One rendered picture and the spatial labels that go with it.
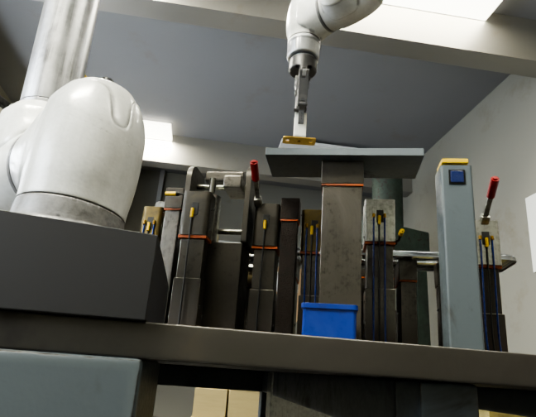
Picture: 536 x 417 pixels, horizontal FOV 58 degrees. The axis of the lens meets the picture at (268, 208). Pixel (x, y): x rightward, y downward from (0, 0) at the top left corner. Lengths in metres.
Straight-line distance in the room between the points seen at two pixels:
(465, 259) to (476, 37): 3.26
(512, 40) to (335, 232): 3.48
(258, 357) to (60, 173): 0.36
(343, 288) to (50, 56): 0.75
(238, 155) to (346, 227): 5.28
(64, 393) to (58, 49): 0.66
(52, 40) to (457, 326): 0.98
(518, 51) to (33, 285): 4.11
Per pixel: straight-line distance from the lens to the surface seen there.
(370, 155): 1.15
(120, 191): 0.72
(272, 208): 1.27
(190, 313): 1.17
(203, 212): 1.22
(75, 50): 1.03
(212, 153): 6.34
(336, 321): 0.96
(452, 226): 1.15
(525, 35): 4.53
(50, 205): 0.69
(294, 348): 0.58
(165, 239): 1.32
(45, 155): 0.72
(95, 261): 0.57
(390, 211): 1.30
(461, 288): 1.12
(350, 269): 1.09
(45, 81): 0.99
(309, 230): 1.29
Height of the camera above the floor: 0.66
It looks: 19 degrees up
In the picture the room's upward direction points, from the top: 4 degrees clockwise
